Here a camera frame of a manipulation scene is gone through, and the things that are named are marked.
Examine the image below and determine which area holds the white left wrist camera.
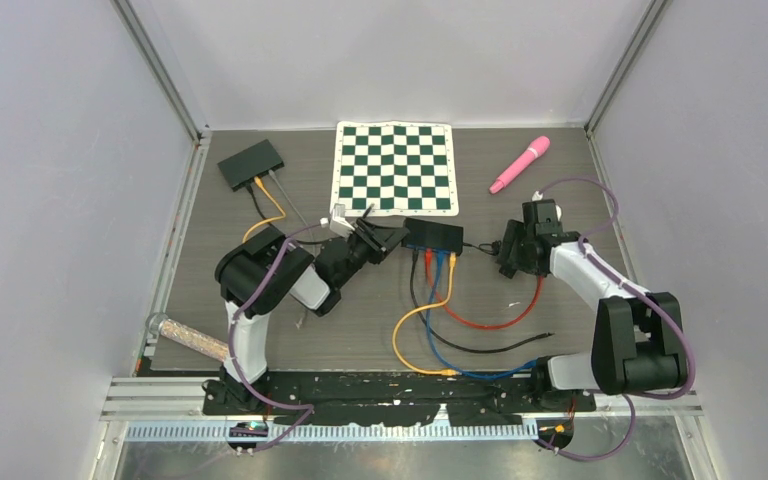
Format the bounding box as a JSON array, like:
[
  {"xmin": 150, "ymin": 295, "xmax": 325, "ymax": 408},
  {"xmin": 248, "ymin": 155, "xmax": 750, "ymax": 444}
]
[{"xmin": 320, "ymin": 203, "xmax": 355, "ymax": 238}]

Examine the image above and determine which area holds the black ethernet cable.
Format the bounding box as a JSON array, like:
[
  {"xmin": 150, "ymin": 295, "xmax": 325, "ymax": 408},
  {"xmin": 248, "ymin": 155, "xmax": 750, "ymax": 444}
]
[{"xmin": 410, "ymin": 248, "xmax": 555, "ymax": 356}]

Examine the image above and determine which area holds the flat black network switch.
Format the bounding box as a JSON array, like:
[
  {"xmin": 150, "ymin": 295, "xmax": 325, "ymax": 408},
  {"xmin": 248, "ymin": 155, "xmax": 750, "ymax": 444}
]
[{"xmin": 218, "ymin": 140, "xmax": 284, "ymax": 192}]

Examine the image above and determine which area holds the blue ethernet cable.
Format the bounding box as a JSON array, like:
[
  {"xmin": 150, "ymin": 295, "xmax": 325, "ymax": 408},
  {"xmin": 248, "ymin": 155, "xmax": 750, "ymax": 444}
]
[{"xmin": 424, "ymin": 250, "xmax": 539, "ymax": 382}]

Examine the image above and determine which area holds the yellow ethernet cable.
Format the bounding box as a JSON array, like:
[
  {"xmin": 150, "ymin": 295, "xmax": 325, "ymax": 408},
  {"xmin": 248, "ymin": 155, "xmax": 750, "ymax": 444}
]
[{"xmin": 391, "ymin": 252, "xmax": 459, "ymax": 379}]

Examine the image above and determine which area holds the ribbed black network switch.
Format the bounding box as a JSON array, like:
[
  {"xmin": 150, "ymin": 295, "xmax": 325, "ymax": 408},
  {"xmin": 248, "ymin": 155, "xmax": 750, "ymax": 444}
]
[{"xmin": 401, "ymin": 218, "xmax": 464, "ymax": 255}]

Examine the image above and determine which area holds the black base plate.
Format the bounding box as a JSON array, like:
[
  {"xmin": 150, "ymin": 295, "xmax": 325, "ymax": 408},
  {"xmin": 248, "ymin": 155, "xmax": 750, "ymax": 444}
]
[{"xmin": 202, "ymin": 371, "xmax": 596, "ymax": 427}]

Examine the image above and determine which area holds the black cable at flat switch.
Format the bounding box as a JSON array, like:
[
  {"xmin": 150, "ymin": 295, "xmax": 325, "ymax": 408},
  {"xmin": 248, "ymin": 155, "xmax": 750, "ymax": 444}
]
[{"xmin": 244, "ymin": 184, "xmax": 376, "ymax": 247}]

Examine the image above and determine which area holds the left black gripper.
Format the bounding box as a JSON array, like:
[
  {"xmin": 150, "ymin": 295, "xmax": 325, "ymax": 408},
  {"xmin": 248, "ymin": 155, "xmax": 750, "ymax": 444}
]
[{"xmin": 334, "ymin": 218, "xmax": 407, "ymax": 289}]

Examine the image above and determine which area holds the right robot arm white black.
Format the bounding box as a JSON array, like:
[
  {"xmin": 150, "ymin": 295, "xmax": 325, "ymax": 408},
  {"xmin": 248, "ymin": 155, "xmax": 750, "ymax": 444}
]
[{"xmin": 497, "ymin": 200, "xmax": 690, "ymax": 411}]

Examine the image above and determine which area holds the yellow cable at flat switch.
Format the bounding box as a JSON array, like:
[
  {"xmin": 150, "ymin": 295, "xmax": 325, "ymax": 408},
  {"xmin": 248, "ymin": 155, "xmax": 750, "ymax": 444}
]
[{"xmin": 242, "ymin": 176, "xmax": 289, "ymax": 245}]

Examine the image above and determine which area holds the glitter filled clear tube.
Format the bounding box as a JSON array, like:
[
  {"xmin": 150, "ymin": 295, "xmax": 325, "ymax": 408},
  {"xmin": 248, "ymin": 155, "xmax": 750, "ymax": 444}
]
[{"xmin": 146, "ymin": 312, "xmax": 229, "ymax": 362}]

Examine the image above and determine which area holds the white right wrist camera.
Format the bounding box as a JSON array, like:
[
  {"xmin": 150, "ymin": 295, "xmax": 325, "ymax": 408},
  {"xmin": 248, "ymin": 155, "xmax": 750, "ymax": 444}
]
[{"xmin": 531, "ymin": 190, "xmax": 563, "ymax": 221}]

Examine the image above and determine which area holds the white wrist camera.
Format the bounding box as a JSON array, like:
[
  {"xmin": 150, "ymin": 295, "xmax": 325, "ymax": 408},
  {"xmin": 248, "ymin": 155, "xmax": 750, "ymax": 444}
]
[
  {"xmin": 320, "ymin": 203, "xmax": 355, "ymax": 238},
  {"xmin": 531, "ymin": 190, "xmax": 563, "ymax": 221}
]

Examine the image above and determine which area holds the black power adapter with cord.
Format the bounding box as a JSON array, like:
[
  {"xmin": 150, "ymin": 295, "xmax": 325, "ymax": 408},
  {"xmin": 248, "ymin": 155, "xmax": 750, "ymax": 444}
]
[{"xmin": 463, "ymin": 241, "xmax": 502, "ymax": 256}]

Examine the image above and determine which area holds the red ethernet cable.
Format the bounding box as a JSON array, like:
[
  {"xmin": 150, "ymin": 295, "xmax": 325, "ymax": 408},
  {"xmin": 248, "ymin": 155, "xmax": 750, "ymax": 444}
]
[{"xmin": 423, "ymin": 248, "xmax": 546, "ymax": 332}]

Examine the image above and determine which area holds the green white chessboard mat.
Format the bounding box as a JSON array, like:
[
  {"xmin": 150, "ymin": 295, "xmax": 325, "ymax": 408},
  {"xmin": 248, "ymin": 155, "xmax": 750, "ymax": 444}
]
[{"xmin": 329, "ymin": 121, "xmax": 460, "ymax": 217}]

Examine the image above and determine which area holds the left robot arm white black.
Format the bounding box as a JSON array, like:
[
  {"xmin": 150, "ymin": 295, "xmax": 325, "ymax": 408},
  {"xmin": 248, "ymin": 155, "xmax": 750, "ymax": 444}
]
[{"xmin": 203, "ymin": 218, "xmax": 409, "ymax": 415}]

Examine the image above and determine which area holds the pink cylindrical device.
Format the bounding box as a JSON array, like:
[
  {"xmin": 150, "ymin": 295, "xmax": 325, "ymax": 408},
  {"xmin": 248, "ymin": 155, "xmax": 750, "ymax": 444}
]
[{"xmin": 488, "ymin": 136, "xmax": 551, "ymax": 195}]

